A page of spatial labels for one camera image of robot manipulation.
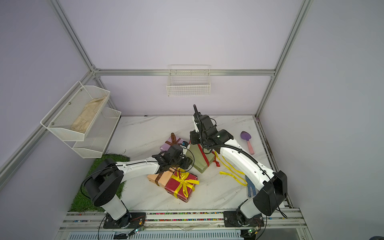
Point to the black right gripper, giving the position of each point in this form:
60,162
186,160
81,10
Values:
194,135

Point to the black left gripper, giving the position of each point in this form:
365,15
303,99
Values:
186,163

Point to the green gift box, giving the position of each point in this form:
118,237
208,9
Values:
194,154

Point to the red gift box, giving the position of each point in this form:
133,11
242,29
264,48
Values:
172,185

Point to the yellow ribbon of blue box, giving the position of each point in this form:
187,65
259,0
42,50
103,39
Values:
236,174

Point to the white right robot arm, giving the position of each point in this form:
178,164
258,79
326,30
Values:
272,186

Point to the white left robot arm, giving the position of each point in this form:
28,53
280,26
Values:
103,183

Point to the brown ribbon on purple box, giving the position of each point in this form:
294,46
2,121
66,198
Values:
174,140

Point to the purple gift box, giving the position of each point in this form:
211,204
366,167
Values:
166,147

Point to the orange gift box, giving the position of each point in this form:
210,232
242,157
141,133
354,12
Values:
152,177

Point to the brown ribbon on orange box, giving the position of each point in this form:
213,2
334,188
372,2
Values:
163,178

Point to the blue dotted work glove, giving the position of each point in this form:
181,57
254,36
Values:
251,189

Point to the beige cloth in shelf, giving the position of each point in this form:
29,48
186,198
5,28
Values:
83,121

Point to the white two-tier mesh shelf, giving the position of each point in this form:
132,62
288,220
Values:
94,142

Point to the purple trowel pink handle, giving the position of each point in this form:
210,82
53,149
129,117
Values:
247,137

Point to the white wire wall basket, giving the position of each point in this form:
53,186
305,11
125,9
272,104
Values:
189,80

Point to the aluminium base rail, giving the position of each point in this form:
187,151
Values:
184,225

